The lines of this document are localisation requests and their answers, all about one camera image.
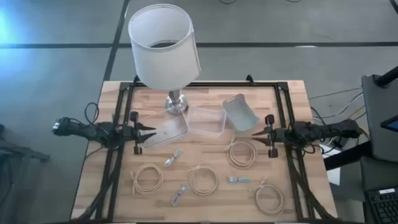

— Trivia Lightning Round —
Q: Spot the black keyboard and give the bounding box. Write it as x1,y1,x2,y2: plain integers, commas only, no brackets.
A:
363,186,398,224

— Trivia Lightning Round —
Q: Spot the dark metal stand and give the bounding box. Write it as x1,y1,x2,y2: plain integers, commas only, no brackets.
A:
0,124,51,163

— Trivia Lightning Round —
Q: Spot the silver USB connector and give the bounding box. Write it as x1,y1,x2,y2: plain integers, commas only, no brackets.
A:
226,176,251,184

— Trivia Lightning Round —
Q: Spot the grey computer case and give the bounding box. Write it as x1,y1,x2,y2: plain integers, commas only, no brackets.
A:
361,74,398,163

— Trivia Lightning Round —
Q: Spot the white paper sheet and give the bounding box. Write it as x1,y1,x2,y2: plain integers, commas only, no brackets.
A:
318,143,341,187

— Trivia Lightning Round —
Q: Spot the small clear plastic bin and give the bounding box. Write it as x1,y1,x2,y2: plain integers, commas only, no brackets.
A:
185,105,227,138

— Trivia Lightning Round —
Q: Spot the black pole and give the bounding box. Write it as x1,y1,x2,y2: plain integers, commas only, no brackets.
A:
374,65,398,88

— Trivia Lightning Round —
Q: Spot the black desk bar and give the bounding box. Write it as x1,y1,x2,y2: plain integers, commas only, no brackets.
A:
323,141,373,171

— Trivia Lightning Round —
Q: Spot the black metal table frame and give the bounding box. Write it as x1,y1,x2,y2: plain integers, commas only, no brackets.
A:
71,74,340,223

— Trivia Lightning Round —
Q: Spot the grey white opaque bin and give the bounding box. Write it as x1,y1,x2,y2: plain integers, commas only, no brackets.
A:
221,93,261,134

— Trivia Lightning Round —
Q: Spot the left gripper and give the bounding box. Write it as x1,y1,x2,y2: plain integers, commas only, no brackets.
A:
123,111,157,156

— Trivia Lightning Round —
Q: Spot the small blue screen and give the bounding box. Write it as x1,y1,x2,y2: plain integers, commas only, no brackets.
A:
380,114,398,133

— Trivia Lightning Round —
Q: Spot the short silver USB cable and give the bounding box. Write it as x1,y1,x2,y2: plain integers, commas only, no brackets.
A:
170,184,188,207
164,149,183,169

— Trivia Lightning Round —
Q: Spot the beige cable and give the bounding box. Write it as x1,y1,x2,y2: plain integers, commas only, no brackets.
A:
188,164,220,197
248,176,286,216
129,163,164,196
226,138,259,170

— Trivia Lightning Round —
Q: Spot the table lamp with white shade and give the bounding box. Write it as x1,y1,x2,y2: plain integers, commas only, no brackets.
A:
127,3,202,116

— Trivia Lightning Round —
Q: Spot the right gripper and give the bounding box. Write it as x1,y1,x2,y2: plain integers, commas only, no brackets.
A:
251,114,289,158

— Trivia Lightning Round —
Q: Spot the grey floor cable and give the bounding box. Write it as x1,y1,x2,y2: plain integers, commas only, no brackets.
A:
307,86,364,101

